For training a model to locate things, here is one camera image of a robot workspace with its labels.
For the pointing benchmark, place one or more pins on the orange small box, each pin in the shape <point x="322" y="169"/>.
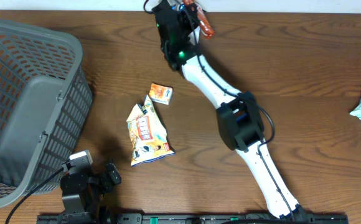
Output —
<point x="160" y="94"/>

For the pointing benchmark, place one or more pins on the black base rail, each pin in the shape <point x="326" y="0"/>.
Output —
<point x="137" y="218"/>

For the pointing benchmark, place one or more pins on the yellow snack bag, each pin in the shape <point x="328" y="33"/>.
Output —
<point x="147" y="134"/>

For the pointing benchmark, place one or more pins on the grey plastic basket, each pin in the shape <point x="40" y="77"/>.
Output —
<point x="44" y="102"/>

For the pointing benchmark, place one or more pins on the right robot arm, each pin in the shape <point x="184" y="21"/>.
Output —
<point x="239" y="116"/>

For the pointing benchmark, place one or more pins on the red candy bar wrapper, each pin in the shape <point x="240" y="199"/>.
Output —
<point x="205" y="26"/>

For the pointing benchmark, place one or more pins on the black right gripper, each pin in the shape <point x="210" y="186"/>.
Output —
<point x="190" y="17"/>

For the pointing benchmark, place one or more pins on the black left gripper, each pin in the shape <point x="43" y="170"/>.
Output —
<point x="107" y="182"/>

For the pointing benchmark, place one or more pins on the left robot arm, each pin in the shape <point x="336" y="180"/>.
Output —
<point x="82" y="192"/>

